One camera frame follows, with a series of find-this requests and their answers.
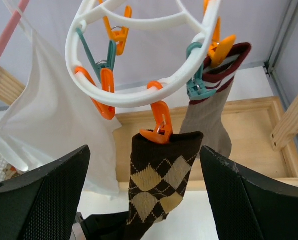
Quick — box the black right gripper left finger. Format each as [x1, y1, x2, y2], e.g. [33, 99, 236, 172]
[0, 145, 90, 240]

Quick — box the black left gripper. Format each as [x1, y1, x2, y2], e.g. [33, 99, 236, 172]
[75, 211, 128, 240]

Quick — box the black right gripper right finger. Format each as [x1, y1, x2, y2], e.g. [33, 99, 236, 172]
[199, 146, 298, 240]

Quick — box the brown argyle sock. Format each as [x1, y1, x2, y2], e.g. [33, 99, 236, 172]
[123, 131, 203, 240]

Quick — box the white sock clip hanger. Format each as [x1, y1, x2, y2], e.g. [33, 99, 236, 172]
[65, 0, 237, 151]

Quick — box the wooden clothes rack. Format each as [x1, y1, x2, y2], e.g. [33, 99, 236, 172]
[0, 67, 298, 192]

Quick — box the white hanging cloth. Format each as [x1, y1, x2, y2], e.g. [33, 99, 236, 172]
[0, 0, 123, 201]

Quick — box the pink wire hanger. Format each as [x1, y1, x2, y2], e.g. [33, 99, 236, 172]
[0, 0, 29, 57]

